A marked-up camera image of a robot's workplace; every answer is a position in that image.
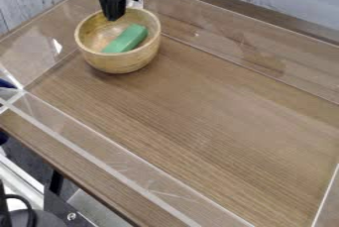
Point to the green rectangular block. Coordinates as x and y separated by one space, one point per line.
128 40

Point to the light wooden bowl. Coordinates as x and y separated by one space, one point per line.
94 32

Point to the clear acrylic tray walls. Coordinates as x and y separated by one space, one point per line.
219 137

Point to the black table leg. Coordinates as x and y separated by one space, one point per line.
56 183

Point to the grey metal base plate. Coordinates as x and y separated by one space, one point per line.
56 206

